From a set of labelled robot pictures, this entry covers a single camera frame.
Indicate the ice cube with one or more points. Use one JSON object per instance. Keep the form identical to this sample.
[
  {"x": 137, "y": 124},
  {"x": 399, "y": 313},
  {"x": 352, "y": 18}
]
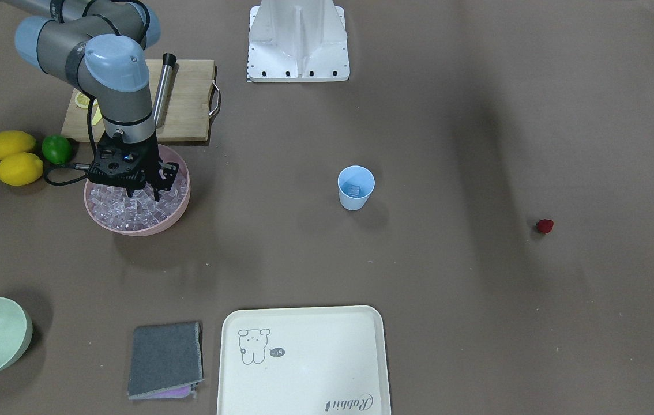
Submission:
[{"x": 354, "y": 191}]

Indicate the green lime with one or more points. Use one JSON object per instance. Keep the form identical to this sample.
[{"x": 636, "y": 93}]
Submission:
[{"x": 56, "y": 149}]

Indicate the lemon slice upper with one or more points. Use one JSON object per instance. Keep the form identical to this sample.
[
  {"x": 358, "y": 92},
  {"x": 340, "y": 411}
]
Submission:
[{"x": 81, "y": 100}]

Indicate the yellow lemon lower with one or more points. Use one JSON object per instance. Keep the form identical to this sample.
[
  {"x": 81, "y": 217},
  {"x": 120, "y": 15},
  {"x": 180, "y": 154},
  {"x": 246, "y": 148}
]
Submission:
[{"x": 20, "y": 169}]

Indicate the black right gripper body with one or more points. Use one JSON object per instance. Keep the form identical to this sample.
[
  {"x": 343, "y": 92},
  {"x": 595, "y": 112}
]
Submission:
[{"x": 152, "y": 159}]

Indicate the pink bowl of ice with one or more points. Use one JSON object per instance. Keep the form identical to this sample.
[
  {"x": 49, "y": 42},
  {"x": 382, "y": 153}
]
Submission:
[{"x": 140, "y": 214}]

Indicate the steel cylinder tool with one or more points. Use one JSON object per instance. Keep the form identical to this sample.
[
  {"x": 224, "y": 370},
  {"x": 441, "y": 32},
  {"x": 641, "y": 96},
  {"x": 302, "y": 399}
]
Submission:
[{"x": 164, "y": 88}]

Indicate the wooden cutting board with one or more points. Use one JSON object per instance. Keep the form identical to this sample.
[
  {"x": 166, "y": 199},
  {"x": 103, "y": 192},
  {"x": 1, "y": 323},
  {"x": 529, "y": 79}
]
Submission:
[{"x": 189, "y": 112}]

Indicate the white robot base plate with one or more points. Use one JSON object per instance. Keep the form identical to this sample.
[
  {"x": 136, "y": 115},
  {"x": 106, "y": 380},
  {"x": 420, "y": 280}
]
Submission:
[{"x": 297, "y": 41}]

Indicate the grey folded cloth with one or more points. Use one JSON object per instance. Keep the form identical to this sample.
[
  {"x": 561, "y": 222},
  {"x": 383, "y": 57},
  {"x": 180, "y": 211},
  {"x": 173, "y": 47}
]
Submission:
[{"x": 166, "y": 361}]

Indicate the red strawberry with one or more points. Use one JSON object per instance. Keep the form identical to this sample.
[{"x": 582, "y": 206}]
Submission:
[{"x": 544, "y": 226}]

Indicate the light blue plastic cup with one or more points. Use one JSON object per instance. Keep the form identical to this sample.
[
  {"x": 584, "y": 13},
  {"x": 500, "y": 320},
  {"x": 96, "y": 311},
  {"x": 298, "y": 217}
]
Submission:
[{"x": 356, "y": 184}]

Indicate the yellow lemon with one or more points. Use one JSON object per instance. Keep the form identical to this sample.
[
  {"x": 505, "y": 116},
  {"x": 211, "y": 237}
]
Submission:
[
  {"x": 20, "y": 169},
  {"x": 15, "y": 141}
]

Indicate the yellow lemon upper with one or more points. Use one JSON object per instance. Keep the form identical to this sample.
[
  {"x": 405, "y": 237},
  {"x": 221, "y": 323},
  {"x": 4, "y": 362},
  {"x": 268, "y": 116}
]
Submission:
[{"x": 15, "y": 141}]

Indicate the cream rabbit tray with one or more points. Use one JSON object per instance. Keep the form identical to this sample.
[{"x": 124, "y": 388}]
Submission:
[{"x": 309, "y": 360}]

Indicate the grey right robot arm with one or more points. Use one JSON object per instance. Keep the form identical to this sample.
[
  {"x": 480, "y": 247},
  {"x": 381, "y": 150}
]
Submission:
[{"x": 98, "y": 48}]

